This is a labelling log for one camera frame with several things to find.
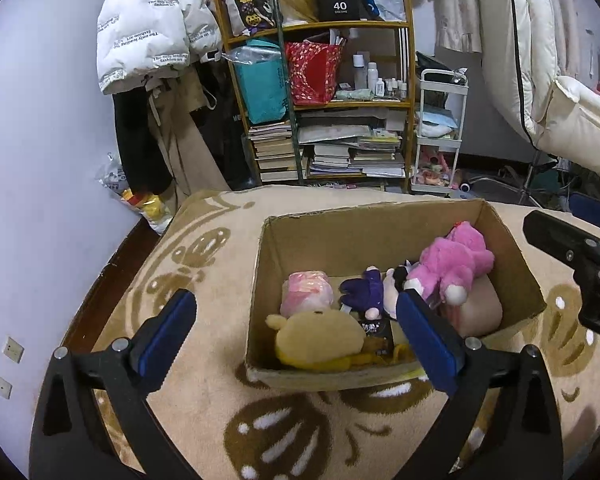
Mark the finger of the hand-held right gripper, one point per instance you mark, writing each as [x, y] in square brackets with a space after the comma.
[555, 237]

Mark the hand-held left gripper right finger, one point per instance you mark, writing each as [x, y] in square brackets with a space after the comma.
[430, 342]

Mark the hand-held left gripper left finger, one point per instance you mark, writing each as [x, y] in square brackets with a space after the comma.
[167, 340]

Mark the black tissue pack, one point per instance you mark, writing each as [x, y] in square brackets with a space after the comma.
[375, 335]

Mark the purple dressed plush doll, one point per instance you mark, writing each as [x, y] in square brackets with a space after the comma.
[362, 292]

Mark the pink plush toy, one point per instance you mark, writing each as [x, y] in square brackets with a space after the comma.
[452, 260]

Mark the yellow plush toy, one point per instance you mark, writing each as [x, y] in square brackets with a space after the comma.
[320, 340]

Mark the pink plastic bag roll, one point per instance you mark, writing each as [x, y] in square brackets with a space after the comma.
[305, 292]

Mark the cardboard box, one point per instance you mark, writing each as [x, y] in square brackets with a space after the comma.
[300, 240]

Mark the beige butterfly printed blanket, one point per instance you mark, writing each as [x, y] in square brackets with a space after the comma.
[200, 270]

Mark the plastic bag of toys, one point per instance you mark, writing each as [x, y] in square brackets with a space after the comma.
[135, 200]

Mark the white trolley cart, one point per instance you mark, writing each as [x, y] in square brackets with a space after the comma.
[437, 130]

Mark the beige hanging trousers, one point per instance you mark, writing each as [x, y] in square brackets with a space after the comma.
[190, 160]

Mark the white padded recliner chair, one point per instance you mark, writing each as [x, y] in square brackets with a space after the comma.
[540, 50]

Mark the black hanging coat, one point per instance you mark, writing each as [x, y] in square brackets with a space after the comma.
[140, 145]

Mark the black hanging bag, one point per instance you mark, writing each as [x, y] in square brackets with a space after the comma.
[230, 150]

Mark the pile of papers and magazines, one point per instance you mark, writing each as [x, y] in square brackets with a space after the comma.
[355, 150]

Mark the group of small white bottles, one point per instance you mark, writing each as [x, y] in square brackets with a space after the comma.
[372, 77]

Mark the floral beige curtain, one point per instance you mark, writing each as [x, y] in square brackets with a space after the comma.
[452, 5]

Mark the teal shopping bag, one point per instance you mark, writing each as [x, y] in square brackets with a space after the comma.
[262, 87]

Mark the red patterned gift bag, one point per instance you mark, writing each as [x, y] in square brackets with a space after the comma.
[312, 72]

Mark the wooden shelf rack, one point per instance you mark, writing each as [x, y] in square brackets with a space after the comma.
[350, 25]

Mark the white puffer jacket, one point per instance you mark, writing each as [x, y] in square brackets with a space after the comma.
[145, 25]

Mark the black cosmetics box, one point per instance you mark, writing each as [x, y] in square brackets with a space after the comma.
[339, 2]

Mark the white wall socket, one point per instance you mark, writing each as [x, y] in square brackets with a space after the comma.
[2, 387]
[14, 349]

